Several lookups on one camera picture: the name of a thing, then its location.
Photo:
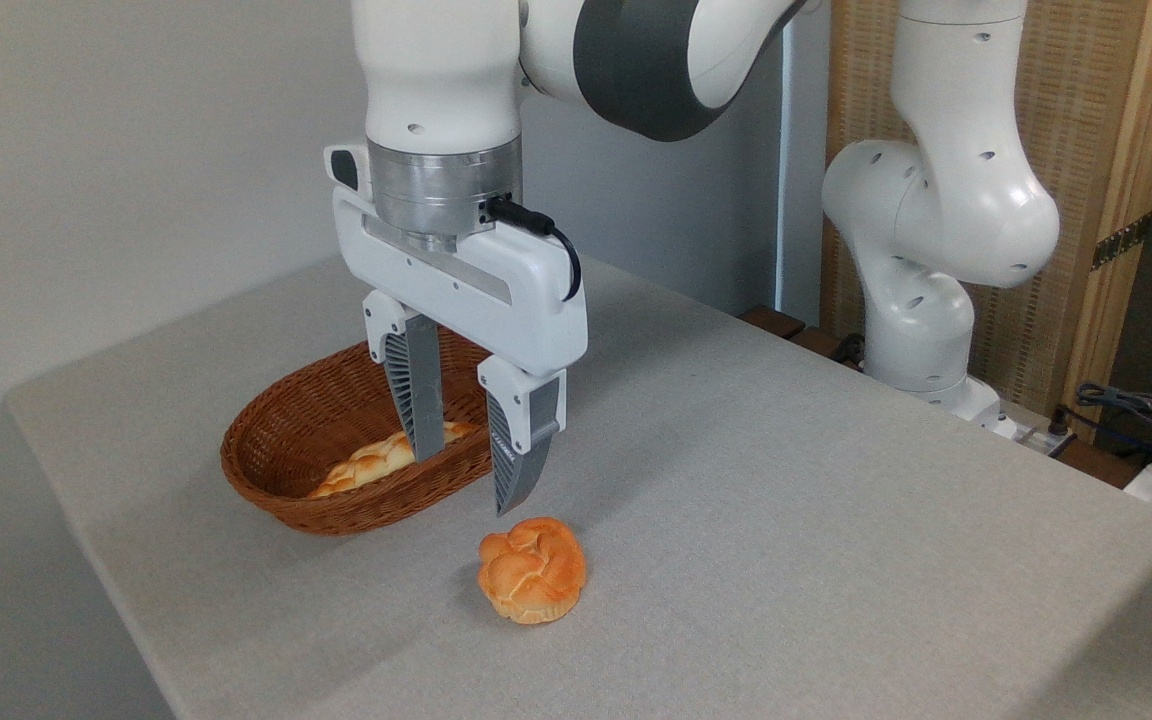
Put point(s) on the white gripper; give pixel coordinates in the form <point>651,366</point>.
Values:
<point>516,295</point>

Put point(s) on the round braided bread bun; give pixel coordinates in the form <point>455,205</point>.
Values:
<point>533,570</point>

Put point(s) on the black plug at robot base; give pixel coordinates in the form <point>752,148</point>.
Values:
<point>848,350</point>

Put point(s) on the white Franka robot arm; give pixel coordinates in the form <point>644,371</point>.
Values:
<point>936,200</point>

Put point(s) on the long braided bread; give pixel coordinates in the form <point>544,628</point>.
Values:
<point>368,462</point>

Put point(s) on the brown wicker basket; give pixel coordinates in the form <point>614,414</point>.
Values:
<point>316,420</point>

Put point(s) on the dark metal screen hinge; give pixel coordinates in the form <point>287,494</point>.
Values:
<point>1122,241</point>

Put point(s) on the wooden woven folding screen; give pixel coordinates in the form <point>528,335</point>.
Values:
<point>1086,120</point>

